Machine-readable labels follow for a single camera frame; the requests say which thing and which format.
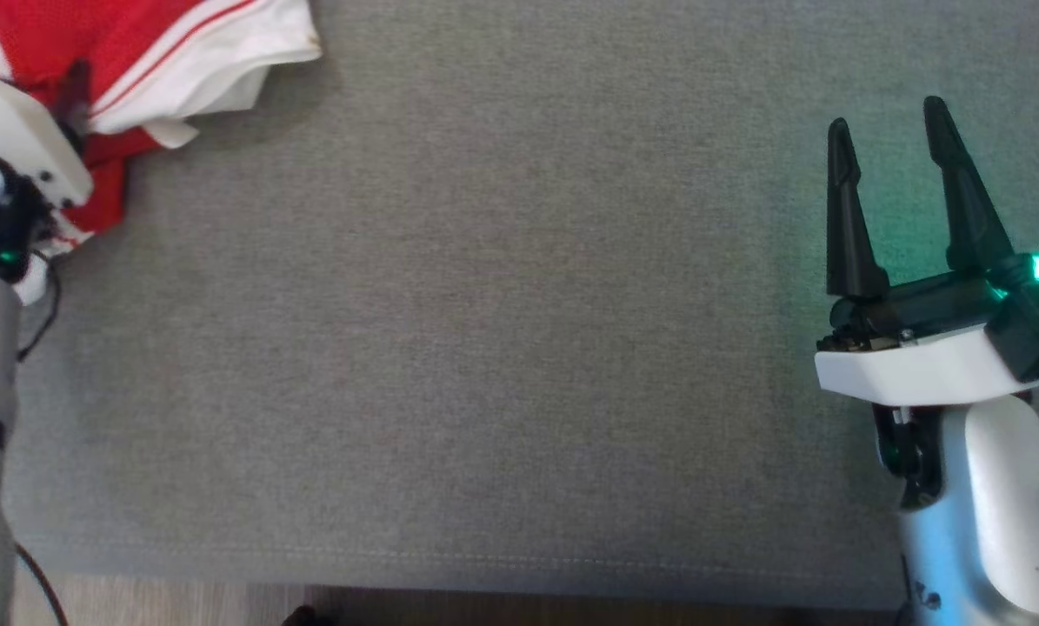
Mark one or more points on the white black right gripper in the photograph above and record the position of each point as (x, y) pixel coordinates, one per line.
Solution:
(919, 365)

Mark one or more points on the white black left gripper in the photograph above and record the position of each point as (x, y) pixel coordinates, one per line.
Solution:
(15, 130)

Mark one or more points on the red jersey white sleeves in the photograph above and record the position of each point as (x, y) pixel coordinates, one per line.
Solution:
(180, 52)

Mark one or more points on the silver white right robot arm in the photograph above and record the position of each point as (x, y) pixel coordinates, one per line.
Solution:
(997, 522)

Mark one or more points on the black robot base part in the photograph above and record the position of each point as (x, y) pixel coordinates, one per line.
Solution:
(306, 618)

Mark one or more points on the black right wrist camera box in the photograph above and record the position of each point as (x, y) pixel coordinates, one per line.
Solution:
(1036, 335)

